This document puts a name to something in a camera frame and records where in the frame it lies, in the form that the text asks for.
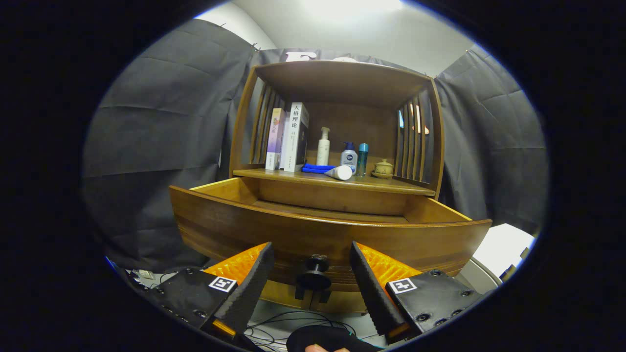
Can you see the white panel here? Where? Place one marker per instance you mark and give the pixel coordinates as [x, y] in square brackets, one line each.
[503, 244]

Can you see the white green tube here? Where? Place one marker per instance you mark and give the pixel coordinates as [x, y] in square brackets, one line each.
[342, 172]

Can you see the brown wooden cabinet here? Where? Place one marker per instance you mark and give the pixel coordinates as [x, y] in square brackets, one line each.
[352, 122]

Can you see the black backdrop cloth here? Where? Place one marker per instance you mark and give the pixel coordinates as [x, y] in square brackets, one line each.
[156, 146]

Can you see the brown wooden drawer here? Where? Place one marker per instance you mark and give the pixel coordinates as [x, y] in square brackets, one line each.
[303, 230]

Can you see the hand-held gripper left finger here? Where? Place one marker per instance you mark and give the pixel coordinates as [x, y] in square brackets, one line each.
[249, 293]

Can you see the white pump bottle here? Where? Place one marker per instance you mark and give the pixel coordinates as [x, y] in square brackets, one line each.
[323, 151]

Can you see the grey slatted panel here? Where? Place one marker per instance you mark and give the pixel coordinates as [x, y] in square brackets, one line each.
[477, 278]

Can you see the teal bottle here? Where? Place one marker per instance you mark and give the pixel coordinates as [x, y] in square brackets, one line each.
[362, 159]

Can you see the blue folded cloth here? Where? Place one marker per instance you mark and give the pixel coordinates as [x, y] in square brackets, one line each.
[313, 169]

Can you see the white bottle blue cap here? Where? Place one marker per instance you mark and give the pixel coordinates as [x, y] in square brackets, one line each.
[348, 156]

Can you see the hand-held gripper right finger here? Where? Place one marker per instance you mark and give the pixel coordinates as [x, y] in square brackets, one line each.
[374, 298]

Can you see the yellow saucer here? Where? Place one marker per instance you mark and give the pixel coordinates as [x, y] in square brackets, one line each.
[381, 176]

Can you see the wooden cabinet door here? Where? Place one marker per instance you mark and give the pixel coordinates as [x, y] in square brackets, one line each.
[347, 303]
[279, 300]

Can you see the yellow lidded teacup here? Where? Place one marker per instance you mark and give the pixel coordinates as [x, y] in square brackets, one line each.
[384, 168]

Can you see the white book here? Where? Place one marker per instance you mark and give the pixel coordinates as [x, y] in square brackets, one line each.
[291, 142]

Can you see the wooden countertop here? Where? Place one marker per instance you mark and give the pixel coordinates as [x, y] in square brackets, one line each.
[293, 175]

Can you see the purple book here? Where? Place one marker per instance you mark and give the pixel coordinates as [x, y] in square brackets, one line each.
[274, 142]

